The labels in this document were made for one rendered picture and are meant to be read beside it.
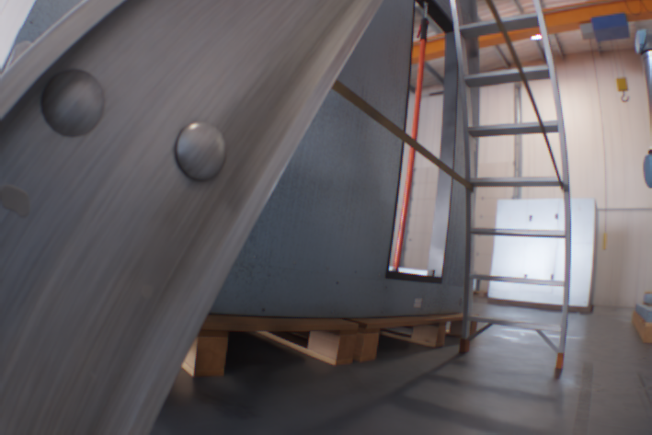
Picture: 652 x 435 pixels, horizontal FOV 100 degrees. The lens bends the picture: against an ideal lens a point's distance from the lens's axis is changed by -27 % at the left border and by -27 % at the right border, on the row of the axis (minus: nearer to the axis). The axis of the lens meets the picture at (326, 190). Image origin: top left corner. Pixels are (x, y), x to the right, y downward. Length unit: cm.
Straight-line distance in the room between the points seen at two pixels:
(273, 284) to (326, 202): 37
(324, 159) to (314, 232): 28
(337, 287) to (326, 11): 137
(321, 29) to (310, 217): 121
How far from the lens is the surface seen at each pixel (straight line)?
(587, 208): 753
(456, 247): 238
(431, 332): 210
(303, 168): 134
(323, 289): 144
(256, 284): 124
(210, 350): 108
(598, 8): 1014
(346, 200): 149
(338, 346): 142
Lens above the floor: 38
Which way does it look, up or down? 11 degrees up
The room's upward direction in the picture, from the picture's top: 9 degrees clockwise
